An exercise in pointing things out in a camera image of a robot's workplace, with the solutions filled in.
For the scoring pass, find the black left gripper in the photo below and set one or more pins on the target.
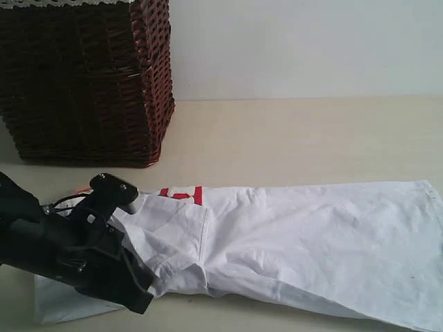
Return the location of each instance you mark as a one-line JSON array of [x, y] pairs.
[[86, 252]]

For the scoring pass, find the white t-shirt red lettering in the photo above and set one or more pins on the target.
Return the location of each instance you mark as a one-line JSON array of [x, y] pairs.
[[360, 250]]

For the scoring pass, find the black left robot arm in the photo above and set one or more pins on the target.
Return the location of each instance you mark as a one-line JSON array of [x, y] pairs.
[[23, 229]]

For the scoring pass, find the brown wicker laundry basket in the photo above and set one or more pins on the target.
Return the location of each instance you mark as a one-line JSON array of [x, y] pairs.
[[87, 85]]

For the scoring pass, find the white lace cloth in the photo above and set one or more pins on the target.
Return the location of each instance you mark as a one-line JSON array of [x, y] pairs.
[[10, 4]]

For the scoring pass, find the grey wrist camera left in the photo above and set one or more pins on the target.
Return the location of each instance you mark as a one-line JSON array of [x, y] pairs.
[[122, 194]]

